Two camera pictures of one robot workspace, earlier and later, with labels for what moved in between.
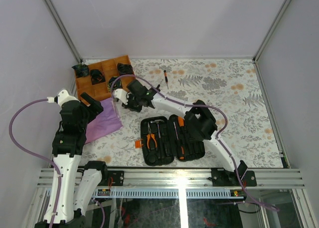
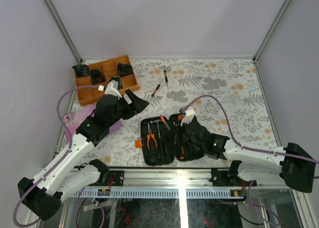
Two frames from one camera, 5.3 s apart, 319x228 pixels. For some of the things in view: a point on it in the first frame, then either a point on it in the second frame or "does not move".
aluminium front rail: [266, 178] does not move
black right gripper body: [133, 103] -> [188, 139]
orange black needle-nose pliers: [150, 133] does not move
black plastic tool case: [164, 139] does not move
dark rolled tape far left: [81, 70] does not move
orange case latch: [138, 144] does not move
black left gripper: [95, 107] -> [138, 104]
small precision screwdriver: [166, 78] does not move
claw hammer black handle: [157, 120] -> [154, 127]
